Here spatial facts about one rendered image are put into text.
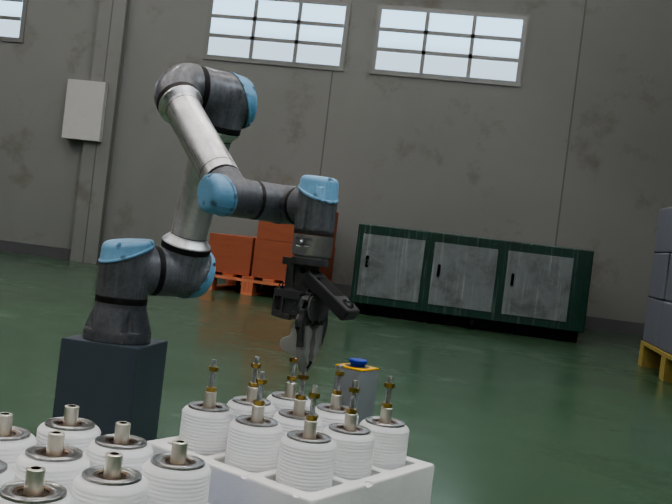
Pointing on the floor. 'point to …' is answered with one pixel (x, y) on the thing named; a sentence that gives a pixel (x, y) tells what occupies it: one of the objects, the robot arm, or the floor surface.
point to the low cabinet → (472, 282)
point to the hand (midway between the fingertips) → (307, 365)
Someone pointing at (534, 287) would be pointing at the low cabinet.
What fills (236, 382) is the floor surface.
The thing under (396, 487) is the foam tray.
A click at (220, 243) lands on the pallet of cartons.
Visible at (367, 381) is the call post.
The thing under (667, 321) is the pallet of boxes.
